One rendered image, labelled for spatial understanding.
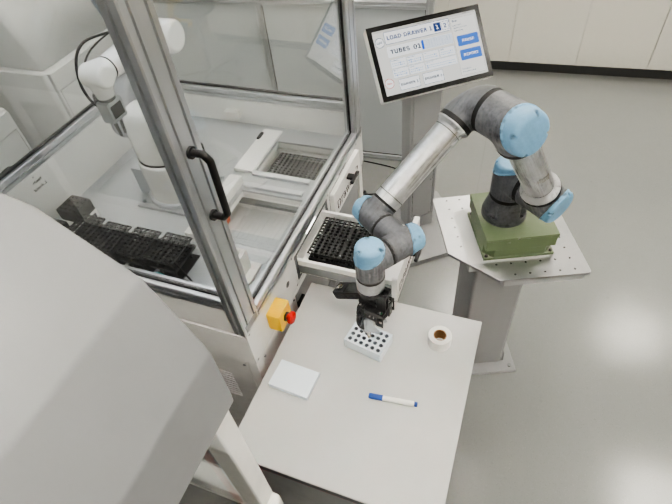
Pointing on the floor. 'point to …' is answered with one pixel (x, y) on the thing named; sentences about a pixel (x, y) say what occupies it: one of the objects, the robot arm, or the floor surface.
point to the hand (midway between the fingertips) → (367, 326)
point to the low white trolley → (363, 408)
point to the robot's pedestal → (485, 304)
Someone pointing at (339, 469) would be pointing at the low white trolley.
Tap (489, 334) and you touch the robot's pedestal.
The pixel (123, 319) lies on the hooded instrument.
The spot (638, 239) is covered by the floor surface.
